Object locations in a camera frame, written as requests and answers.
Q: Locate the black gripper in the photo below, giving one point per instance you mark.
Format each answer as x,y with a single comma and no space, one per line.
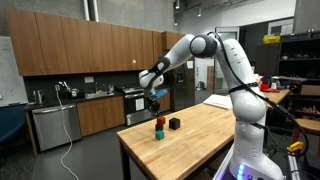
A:
154,104

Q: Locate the red wooden block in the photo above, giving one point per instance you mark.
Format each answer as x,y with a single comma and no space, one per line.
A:
161,121

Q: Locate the dark blue wooden block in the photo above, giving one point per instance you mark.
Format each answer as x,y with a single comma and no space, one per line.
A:
159,128

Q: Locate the green wooden block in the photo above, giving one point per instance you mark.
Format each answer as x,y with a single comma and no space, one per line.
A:
159,135

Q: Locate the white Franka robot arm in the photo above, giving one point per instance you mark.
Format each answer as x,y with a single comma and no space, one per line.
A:
248,106

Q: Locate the black wooden block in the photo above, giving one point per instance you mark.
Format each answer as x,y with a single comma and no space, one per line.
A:
174,123

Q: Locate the wooden butcher block table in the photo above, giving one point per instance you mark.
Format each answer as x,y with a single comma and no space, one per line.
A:
186,146

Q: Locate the narrow brown lower cabinet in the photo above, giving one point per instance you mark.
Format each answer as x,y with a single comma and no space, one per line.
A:
164,104

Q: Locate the stainless steel refrigerator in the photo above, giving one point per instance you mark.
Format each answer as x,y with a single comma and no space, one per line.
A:
183,90

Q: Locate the green sticky note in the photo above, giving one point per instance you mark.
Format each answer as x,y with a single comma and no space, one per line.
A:
134,61

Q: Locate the brown lower sink cabinet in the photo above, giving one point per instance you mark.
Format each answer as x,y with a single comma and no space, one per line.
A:
100,115

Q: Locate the steel kitchen sink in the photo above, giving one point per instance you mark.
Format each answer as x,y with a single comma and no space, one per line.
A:
99,95

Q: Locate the white paper stack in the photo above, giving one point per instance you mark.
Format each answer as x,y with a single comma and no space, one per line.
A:
218,101

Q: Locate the chrome sink faucet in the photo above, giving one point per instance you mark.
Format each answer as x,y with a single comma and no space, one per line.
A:
96,89

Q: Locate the small brown upper cabinet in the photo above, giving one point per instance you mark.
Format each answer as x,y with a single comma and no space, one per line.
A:
170,39

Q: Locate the countertop coffee maker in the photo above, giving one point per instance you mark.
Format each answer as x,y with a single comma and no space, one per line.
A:
71,91

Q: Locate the stainless steel dishwasher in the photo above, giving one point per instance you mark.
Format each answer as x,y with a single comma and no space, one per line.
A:
55,128

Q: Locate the black kitchen countertop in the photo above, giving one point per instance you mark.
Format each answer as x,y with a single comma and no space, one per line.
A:
50,102

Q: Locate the red tray with cup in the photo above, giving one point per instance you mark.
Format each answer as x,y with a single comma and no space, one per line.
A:
268,87

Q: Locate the steel electric kettle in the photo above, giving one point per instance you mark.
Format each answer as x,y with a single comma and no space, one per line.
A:
39,97

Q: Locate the white ceiling pipes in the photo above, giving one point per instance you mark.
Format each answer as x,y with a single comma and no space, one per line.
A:
90,10

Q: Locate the yellow storage box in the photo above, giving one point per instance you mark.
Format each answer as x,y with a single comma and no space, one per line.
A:
271,39

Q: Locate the yellow bar clamp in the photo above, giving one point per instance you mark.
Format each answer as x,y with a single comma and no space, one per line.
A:
295,146

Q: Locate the blue lounge chair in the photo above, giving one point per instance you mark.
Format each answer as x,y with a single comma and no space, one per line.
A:
10,125

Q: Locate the black shelving unit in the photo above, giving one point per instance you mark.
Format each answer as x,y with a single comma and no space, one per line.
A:
296,63

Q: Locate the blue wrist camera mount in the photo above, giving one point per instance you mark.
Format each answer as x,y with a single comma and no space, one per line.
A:
159,94

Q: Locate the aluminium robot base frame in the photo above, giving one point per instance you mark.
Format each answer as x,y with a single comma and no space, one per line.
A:
222,166

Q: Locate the brown upper wall cabinets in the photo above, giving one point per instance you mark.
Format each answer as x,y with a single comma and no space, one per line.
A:
83,46

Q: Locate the white wall whiteboard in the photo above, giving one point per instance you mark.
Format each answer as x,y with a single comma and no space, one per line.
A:
11,76

